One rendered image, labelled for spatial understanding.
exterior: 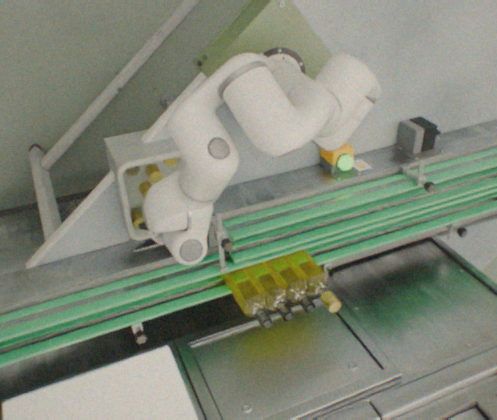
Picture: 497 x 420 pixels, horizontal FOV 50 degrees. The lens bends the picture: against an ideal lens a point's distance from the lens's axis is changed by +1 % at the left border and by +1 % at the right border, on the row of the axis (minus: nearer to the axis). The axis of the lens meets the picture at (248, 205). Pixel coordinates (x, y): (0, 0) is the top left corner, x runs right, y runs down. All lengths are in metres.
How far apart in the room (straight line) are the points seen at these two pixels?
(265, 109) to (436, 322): 0.96
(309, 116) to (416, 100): 0.95
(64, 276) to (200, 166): 0.68
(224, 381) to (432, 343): 0.56
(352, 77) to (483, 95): 1.00
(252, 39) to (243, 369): 0.79
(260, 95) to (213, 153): 0.12
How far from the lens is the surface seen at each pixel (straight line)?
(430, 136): 1.72
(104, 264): 1.44
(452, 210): 1.82
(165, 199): 0.99
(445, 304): 1.65
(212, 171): 0.84
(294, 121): 0.80
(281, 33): 1.31
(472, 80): 1.87
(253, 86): 0.82
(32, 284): 1.44
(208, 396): 1.32
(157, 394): 1.35
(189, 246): 1.11
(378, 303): 1.61
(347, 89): 0.97
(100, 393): 1.39
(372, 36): 1.56
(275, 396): 1.32
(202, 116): 0.86
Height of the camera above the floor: 1.97
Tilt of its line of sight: 51 degrees down
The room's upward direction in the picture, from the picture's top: 141 degrees clockwise
